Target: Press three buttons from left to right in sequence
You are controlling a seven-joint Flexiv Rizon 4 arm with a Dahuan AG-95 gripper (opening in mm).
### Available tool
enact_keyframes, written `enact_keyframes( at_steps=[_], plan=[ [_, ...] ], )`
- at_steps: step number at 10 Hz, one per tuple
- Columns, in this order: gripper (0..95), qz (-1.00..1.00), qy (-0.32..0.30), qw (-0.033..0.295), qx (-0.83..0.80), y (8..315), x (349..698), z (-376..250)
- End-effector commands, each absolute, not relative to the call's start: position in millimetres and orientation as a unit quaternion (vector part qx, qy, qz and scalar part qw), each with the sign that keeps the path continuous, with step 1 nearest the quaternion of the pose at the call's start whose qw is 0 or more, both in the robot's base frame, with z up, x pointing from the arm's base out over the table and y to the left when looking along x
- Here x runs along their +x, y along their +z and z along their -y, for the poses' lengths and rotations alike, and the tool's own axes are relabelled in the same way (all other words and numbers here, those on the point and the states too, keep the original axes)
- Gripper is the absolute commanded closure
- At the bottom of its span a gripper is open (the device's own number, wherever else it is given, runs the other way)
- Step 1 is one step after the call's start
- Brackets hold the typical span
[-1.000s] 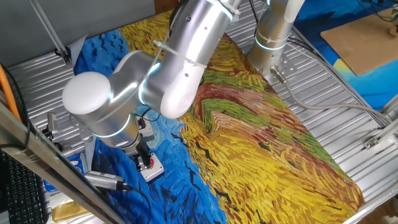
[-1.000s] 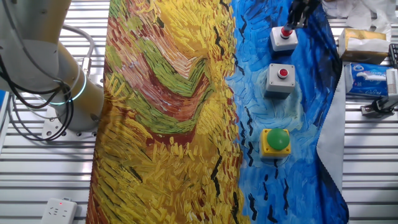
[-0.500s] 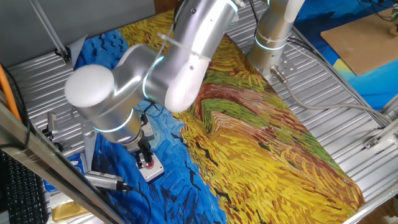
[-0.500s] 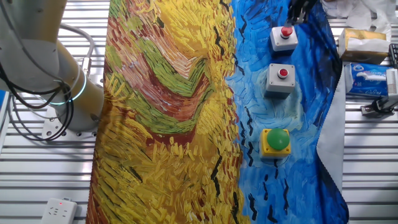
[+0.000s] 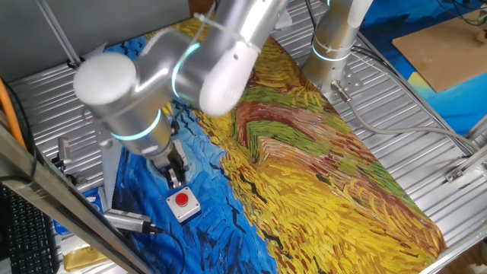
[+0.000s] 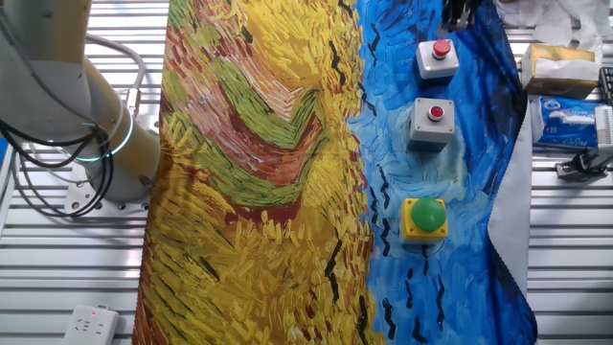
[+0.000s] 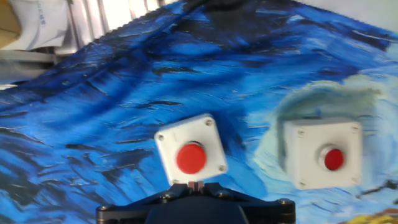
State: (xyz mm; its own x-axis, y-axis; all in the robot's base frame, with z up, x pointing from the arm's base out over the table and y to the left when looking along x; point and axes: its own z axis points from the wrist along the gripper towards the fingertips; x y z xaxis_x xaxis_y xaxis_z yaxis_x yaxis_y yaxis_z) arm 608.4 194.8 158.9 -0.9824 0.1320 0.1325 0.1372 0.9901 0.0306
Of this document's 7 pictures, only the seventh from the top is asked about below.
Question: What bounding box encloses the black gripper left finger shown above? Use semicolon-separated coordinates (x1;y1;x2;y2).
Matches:
95;181;197;224

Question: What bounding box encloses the grey box small red button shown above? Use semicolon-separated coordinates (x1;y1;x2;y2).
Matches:
280;117;364;191

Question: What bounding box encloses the white box large red button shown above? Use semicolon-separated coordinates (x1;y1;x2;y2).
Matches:
154;113;229;186

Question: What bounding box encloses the white plastic bag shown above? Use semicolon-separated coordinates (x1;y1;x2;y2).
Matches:
0;0;75;56

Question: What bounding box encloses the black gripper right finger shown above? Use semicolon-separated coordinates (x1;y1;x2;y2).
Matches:
196;181;297;224

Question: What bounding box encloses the painted wheatfield tablecloth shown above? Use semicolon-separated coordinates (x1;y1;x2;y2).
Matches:
0;0;398;224

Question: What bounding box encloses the brown cardboard box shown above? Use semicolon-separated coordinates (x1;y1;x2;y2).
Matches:
0;0;23;50

